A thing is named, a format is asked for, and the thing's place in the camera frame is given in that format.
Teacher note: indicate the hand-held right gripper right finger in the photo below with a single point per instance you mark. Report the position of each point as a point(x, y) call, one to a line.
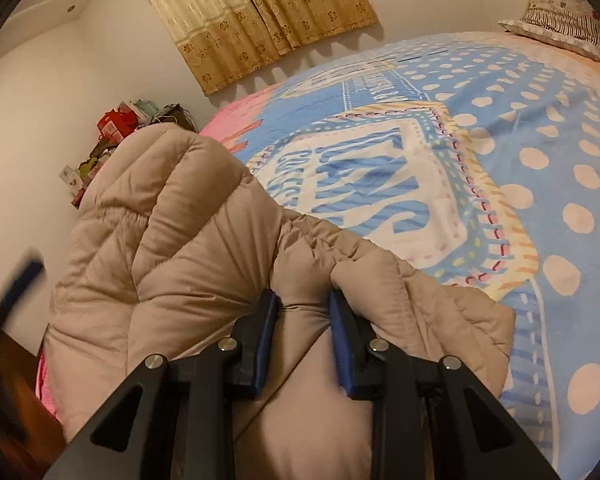
point(341, 350)

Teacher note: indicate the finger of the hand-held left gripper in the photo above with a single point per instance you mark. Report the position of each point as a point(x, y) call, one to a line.
point(15, 285)

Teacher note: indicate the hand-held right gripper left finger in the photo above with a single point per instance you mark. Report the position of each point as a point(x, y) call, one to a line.
point(265, 345)

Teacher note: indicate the beige puffer jacket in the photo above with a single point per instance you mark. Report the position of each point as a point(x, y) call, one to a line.
point(180, 240)

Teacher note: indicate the white paper card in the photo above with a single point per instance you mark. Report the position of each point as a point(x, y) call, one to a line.
point(71, 178)

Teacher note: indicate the pale teal bag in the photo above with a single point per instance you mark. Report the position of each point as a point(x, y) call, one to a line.
point(145, 110)

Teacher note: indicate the blue pink printed blanket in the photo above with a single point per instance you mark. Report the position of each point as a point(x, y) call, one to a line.
point(530, 210)

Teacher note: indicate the dark wooden desk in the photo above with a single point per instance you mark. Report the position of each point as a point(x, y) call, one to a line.
point(185, 117)

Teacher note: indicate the wide beige floral curtain panel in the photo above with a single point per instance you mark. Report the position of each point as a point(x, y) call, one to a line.
point(215, 25)

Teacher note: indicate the narrow beige floral curtain panel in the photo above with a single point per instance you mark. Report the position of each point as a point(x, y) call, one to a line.
point(320, 0)

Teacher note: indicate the striped ruffled pillow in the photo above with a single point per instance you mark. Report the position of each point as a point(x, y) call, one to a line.
point(560, 27)

